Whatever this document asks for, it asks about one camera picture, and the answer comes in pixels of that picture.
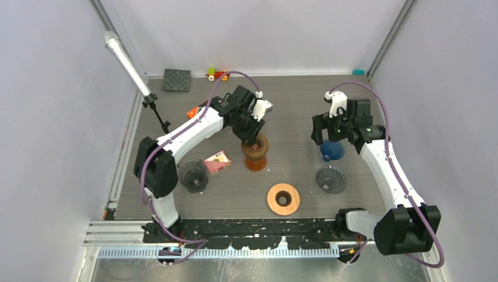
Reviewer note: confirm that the dark grey studded plate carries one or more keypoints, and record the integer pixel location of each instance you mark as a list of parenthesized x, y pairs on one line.
[(176, 80)]

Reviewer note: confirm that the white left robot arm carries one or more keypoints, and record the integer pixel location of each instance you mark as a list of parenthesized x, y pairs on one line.
[(156, 162)]

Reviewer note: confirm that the silver microphone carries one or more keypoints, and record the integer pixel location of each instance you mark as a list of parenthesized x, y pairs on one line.
[(116, 47)]

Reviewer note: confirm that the coffee paper filter box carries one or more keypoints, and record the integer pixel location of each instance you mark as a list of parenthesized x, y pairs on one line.
[(196, 110)]

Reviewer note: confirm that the red toy brick car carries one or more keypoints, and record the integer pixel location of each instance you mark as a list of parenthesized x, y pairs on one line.
[(213, 74)]

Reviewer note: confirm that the grey ribbed dripper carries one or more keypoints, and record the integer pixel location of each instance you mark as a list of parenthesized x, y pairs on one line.
[(331, 180)]

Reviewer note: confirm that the dark smoky glass dripper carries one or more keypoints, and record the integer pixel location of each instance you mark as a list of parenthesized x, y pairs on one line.
[(194, 176)]

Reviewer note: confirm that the amber glass carafe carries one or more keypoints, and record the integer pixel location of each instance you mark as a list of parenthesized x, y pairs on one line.
[(255, 164)]

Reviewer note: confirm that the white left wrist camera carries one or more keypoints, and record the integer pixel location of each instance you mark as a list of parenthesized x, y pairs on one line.
[(261, 106)]

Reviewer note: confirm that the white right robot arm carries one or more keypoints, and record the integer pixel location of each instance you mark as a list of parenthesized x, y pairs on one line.
[(409, 223)]

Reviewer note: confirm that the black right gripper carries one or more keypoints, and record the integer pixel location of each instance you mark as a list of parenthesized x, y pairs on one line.
[(323, 121)]

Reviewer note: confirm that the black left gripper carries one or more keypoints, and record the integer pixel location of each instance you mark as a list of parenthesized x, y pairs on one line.
[(250, 136)]

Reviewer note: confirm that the blue ribbed dripper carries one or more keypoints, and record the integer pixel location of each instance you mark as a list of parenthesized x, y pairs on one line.
[(331, 150)]

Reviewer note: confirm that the teal block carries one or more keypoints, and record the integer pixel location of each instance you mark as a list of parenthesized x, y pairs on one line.
[(358, 72)]

